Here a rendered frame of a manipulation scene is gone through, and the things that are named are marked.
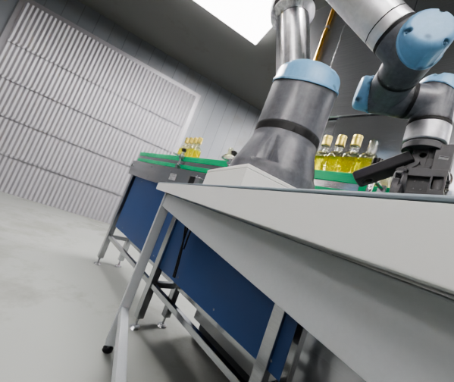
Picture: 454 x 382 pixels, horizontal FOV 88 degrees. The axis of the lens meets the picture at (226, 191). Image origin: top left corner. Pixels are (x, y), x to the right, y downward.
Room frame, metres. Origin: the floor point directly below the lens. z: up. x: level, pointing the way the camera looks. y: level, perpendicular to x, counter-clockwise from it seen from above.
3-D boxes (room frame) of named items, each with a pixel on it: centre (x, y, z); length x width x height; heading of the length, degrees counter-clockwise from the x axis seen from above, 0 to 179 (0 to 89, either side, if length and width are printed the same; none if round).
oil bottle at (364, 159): (0.79, -0.43, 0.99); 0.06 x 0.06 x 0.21; 43
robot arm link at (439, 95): (0.47, -0.35, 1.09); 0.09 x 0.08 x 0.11; 74
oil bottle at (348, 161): (0.83, -0.39, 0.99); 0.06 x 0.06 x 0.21; 41
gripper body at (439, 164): (0.46, -0.36, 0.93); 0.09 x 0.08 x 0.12; 42
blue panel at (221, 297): (1.35, 0.14, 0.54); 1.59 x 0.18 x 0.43; 41
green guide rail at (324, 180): (1.32, 0.22, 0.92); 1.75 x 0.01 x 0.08; 41
